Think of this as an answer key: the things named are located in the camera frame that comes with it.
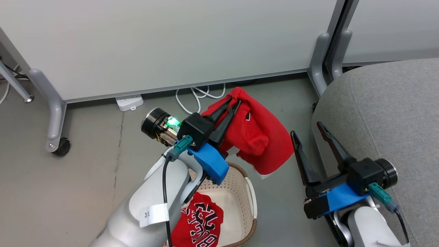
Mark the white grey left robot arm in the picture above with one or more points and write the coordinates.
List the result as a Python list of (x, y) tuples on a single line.
[(137, 223)]

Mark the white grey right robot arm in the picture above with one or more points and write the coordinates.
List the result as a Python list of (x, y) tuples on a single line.
[(367, 226)]

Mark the grey metal table leg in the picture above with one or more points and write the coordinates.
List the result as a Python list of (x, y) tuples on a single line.
[(13, 82)]

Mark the white power strip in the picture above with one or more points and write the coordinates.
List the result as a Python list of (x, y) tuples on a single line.
[(129, 103)]

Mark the narrow white partition panel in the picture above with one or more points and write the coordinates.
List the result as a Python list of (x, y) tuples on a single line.
[(394, 27)]

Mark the grey fabric sofa seat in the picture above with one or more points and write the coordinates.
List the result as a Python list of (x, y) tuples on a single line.
[(394, 113)]

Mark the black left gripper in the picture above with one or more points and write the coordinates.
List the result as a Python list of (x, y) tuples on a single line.
[(193, 128)]

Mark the red jersey black white print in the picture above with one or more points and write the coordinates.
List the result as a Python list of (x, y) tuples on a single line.
[(202, 219)]

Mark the plain red garment white trim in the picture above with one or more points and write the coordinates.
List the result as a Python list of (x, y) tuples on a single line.
[(260, 137)]

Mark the cream perforated laundry basket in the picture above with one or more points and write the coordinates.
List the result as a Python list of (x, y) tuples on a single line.
[(236, 202)]

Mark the black caster wheel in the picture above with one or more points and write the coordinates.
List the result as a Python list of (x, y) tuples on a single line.
[(63, 146)]

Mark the grey partition foot with caster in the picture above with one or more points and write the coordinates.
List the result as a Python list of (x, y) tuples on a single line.
[(55, 116)]

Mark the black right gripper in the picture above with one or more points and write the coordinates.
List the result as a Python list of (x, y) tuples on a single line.
[(365, 173)]

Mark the wide white partition panel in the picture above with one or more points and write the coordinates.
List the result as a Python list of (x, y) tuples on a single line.
[(171, 41)]

